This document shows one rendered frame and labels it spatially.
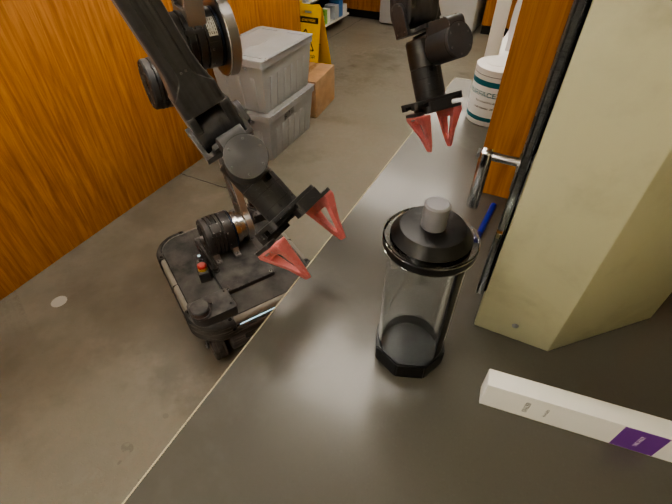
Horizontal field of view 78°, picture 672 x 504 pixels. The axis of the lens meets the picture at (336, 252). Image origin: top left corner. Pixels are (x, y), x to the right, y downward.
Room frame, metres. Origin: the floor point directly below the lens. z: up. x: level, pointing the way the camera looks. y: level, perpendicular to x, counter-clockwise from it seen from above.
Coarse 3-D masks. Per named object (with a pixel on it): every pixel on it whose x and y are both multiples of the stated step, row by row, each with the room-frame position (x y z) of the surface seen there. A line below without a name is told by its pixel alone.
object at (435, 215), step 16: (416, 208) 0.39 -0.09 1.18; (432, 208) 0.35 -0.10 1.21; (448, 208) 0.35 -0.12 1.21; (400, 224) 0.36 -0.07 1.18; (416, 224) 0.36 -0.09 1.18; (432, 224) 0.34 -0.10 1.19; (448, 224) 0.36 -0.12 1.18; (464, 224) 0.36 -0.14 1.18; (400, 240) 0.34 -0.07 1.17; (416, 240) 0.33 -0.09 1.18; (432, 240) 0.33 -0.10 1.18; (448, 240) 0.33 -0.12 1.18; (464, 240) 0.33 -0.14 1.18; (416, 256) 0.32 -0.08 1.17; (432, 256) 0.31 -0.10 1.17; (448, 256) 0.31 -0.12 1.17
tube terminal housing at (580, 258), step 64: (640, 0) 0.39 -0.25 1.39; (576, 64) 0.40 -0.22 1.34; (640, 64) 0.38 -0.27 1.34; (576, 128) 0.39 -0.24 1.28; (640, 128) 0.37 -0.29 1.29; (576, 192) 0.38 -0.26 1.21; (640, 192) 0.35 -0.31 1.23; (512, 256) 0.39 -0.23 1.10; (576, 256) 0.36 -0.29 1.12; (640, 256) 0.37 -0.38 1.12; (512, 320) 0.38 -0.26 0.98; (576, 320) 0.36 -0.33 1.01; (640, 320) 0.41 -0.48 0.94
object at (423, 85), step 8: (416, 72) 0.79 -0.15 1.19; (424, 72) 0.79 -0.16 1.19; (432, 72) 0.78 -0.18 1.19; (440, 72) 0.79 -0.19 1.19; (416, 80) 0.79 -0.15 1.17; (424, 80) 0.78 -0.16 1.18; (432, 80) 0.78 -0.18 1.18; (440, 80) 0.79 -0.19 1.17; (416, 88) 0.79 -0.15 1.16; (424, 88) 0.78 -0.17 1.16; (432, 88) 0.77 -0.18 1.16; (440, 88) 0.78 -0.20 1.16; (416, 96) 0.79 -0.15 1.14; (424, 96) 0.77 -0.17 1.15; (432, 96) 0.77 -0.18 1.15; (440, 96) 0.77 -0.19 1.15; (448, 96) 0.77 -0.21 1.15; (456, 96) 0.78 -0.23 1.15; (408, 104) 0.77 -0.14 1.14; (416, 104) 0.75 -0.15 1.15; (424, 104) 0.76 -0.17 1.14
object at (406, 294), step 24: (384, 240) 0.35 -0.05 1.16; (408, 264) 0.31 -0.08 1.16; (432, 264) 0.31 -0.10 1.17; (456, 264) 0.31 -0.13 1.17; (384, 288) 0.35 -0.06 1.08; (408, 288) 0.32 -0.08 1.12; (432, 288) 0.31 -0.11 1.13; (384, 312) 0.34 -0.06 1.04; (408, 312) 0.31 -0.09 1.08; (432, 312) 0.31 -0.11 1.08; (384, 336) 0.34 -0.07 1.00; (408, 336) 0.31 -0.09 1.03; (432, 336) 0.31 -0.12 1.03; (408, 360) 0.31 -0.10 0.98
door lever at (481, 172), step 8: (480, 152) 0.47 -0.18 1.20; (488, 152) 0.47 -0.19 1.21; (496, 152) 0.47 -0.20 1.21; (480, 160) 0.47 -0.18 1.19; (488, 160) 0.46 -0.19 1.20; (496, 160) 0.46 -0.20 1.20; (504, 160) 0.46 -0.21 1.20; (512, 160) 0.45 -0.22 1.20; (520, 160) 0.45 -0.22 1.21; (480, 168) 0.47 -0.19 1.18; (488, 168) 0.46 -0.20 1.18; (480, 176) 0.46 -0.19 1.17; (472, 184) 0.47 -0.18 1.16; (480, 184) 0.46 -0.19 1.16; (472, 192) 0.47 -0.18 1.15; (480, 192) 0.46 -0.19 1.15; (472, 200) 0.47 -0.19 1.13; (472, 208) 0.47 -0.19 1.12
